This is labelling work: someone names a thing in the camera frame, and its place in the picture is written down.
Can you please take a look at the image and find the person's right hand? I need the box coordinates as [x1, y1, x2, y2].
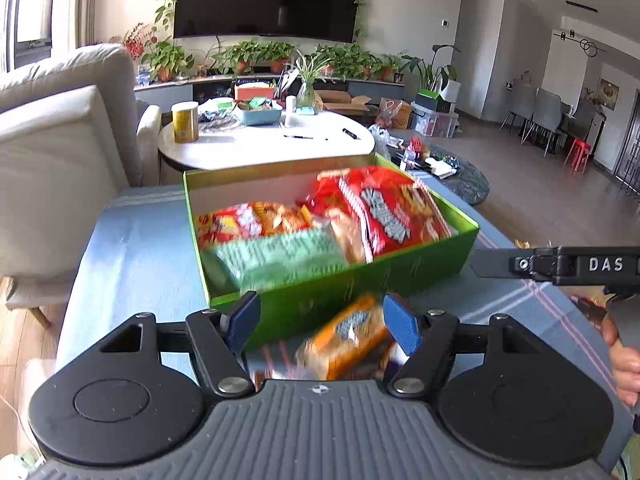
[600, 310, 640, 408]

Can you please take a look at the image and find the grey dining chair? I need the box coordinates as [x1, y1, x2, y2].
[500, 80, 538, 143]
[530, 87, 566, 151]

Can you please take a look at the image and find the red yellow snack bag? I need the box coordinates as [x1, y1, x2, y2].
[196, 201, 313, 251]

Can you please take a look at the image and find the orange snack packet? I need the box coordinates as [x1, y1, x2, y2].
[295, 295, 392, 381]

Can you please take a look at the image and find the green and black box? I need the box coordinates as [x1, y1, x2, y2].
[416, 88, 453, 113]

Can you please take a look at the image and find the framed wall picture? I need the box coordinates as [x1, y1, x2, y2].
[597, 79, 620, 110]

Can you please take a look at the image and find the grey television cabinet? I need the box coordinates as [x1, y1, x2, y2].
[134, 76, 406, 111]

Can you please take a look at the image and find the white round table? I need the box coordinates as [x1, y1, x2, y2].
[157, 109, 377, 172]

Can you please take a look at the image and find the tall plant in white pot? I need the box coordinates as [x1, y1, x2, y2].
[400, 44, 463, 103]

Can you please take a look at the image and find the green cardboard box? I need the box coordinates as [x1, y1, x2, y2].
[182, 152, 481, 351]

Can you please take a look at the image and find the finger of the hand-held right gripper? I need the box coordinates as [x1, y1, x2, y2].
[470, 247, 536, 281]

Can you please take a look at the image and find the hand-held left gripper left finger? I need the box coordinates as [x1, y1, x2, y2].
[97, 290, 262, 397]

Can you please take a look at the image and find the red stool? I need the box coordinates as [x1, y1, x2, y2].
[565, 137, 591, 171]

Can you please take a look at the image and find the blue plastic basket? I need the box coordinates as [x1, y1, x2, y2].
[234, 102, 282, 126]

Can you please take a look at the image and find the glass vase with plant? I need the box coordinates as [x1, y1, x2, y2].
[290, 50, 331, 108]

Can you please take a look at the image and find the clear plastic bag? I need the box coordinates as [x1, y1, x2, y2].
[370, 125, 396, 158]

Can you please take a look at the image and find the black wall light fixture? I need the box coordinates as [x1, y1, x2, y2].
[552, 30, 606, 58]

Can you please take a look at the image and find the orange storage box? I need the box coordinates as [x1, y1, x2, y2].
[234, 82, 278, 102]

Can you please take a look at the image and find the grey armchair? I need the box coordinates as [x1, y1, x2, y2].
[0, 44, 163, 328]

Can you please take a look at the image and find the clear storage bin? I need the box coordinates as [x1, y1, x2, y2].
[411, 102, 460, 138]

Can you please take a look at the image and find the red berry plant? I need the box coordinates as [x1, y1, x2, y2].
[122, 22, 161, 61]

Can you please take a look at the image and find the yellow can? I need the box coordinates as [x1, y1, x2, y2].
[171, 101, 200, 144]

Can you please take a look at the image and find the dark round table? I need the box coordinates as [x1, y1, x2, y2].
[385, 142, 491, 206]

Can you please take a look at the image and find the green snack packet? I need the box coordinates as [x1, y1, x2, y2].
[202, 225, 351, 293]

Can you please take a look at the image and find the beige curtain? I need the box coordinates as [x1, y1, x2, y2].
[52, 0, 101, 51]

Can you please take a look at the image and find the open cardboard box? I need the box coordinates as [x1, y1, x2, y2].
[314, 89, 372, 117]

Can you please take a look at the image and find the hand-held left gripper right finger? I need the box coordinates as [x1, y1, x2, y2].
[382, 292, 543, 397]

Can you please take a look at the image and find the potted green plant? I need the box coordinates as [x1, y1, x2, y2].
[145, 40, 193, 82]
[315, 44, 381, 81]
[257, 40, 296, 73]
[210, 40, 261, 75]

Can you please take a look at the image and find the dark framed window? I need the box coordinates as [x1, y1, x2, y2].
[0, 0, 53, 73]

